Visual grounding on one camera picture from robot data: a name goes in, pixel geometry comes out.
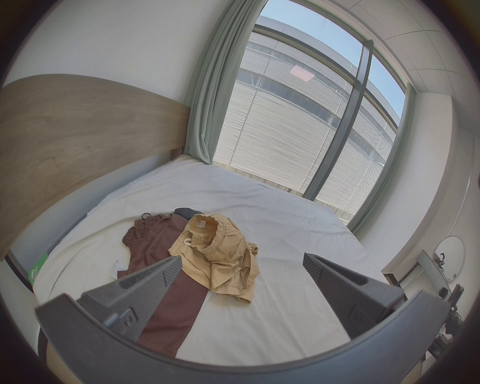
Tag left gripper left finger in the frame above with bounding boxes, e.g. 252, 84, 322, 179
77, 255, 183, 343

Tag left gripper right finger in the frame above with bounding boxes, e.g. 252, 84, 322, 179
303, 252, 408, 342

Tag tan shorts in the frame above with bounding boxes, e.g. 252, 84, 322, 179
167, 212, 261, 305

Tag brown shorts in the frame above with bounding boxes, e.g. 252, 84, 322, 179
117, 213, 209, 359

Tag black garment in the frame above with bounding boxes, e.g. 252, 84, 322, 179
173, 207, 205, 223

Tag green printed bag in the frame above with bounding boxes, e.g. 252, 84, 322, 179
28, 253, 50, 288

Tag round mirror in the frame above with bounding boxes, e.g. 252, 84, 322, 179
434, 236, 465, 271

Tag bed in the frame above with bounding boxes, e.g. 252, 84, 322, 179
0, 74, 380, 369

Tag grey-green curtain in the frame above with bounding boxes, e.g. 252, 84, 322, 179
182, 0, 269, 166
347, 82, 418, 241

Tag window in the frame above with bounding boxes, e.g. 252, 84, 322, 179
212, 0, 409, 226

